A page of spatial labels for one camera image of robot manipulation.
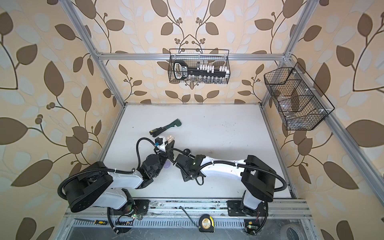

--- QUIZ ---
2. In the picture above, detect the cream earbud charging case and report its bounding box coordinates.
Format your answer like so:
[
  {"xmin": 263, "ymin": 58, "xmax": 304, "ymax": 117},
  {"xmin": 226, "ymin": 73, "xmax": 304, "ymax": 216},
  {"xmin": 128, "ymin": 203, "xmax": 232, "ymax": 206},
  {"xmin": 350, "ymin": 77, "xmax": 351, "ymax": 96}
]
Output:
[{"xmin": 166, "ymin": 135, "xmax": 175, "ymax": 144}]

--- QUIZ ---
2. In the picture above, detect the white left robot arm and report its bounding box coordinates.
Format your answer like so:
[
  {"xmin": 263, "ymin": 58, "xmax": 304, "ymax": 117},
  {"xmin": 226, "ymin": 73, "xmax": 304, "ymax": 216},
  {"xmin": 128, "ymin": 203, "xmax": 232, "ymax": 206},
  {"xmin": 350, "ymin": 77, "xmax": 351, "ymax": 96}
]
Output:
[{"xmin": 58, "ymin": 136, "xmax": 175, "ymax": 213}]

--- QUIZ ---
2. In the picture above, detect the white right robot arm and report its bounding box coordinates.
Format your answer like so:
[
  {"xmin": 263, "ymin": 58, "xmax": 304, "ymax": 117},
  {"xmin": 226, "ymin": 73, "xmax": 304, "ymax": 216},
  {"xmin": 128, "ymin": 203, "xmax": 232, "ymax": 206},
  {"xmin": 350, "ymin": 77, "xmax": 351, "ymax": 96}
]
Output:
[{"xmin": 167, "ymin": 148, "xmax": 288, "ymax": 211}]

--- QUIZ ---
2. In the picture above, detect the black round charging case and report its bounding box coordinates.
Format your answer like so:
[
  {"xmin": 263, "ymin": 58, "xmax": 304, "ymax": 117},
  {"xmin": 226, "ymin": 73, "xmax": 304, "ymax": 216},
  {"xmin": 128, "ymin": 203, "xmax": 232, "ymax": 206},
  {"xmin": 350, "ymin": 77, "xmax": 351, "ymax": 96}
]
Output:
[{"xmin": 183, "ymin": 149, "xmax": 192, "ymax": 157}]

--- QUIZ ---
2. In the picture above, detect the purple earbud charging case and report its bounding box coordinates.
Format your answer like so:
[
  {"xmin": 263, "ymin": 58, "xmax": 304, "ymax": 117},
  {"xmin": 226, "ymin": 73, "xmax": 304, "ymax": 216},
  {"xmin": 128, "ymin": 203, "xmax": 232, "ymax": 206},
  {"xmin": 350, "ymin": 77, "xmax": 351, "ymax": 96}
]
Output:
[{"xmin": 163, "ymin": 160, "xmax": 171, "ymax": 169}]

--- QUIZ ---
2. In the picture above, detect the green black rivet tool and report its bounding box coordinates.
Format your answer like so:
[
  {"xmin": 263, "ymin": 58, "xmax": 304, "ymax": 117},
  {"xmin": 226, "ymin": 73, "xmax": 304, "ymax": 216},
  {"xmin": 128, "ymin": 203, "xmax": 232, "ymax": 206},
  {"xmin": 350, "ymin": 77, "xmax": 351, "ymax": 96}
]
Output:
[{"xmin": 152, "ymin": 119, "xmax": 182, "ymax": 138}]

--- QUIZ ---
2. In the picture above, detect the black yellow screwdriver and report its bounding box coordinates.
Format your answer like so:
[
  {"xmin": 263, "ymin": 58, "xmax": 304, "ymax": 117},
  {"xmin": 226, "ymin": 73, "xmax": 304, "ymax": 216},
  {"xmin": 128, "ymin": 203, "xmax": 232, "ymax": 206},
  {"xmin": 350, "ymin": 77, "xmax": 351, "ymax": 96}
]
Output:
[{"xmin": 150, "ymin": 128, "xmax": 163, "ymax": 136}]

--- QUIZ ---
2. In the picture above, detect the yellow black tape measure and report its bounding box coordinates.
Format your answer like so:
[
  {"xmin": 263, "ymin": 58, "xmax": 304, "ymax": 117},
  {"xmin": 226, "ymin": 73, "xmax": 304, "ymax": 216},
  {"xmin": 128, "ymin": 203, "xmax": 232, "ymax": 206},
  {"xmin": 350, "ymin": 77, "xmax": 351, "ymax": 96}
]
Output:
[{"xmin": 199, "ymin": 214, "xmax": 215, "ymax": 233}]

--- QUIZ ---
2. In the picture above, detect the black socket set holder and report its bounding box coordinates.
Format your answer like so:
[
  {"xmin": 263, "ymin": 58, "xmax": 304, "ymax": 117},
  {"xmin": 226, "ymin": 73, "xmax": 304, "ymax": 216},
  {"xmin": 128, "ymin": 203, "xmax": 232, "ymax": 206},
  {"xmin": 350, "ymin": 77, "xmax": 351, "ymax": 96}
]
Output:
[{"xmin": 171, "ymin": 60, "xmax": 231, "ymax": 81}]

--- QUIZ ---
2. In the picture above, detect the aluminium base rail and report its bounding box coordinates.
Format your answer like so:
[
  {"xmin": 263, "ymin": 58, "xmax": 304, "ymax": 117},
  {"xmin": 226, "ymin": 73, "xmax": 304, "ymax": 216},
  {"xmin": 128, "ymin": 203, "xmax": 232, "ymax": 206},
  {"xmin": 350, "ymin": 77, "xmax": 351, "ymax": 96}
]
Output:
[{"xmin": 65, "ymin": 198, "xmax": 313, "ymax": 230}]

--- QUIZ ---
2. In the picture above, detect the black wire basket with tools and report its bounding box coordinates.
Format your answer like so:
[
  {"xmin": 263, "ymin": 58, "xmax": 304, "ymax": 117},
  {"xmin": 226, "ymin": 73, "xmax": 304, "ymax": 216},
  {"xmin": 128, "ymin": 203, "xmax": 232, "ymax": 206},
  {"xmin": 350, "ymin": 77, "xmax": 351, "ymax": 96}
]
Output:
[{"xmin": 168, "ymin": 48, "xmax": 231, "ymax": 85}]

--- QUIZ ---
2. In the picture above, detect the aluminium frame post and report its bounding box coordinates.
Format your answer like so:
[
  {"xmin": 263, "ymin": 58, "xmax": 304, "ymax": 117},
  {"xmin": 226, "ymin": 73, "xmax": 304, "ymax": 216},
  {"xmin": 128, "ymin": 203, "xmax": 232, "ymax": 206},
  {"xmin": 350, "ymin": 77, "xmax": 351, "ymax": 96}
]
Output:
[{"xmin": 59, "ymin": 0, "xmax": 126, "ymax": 108}]

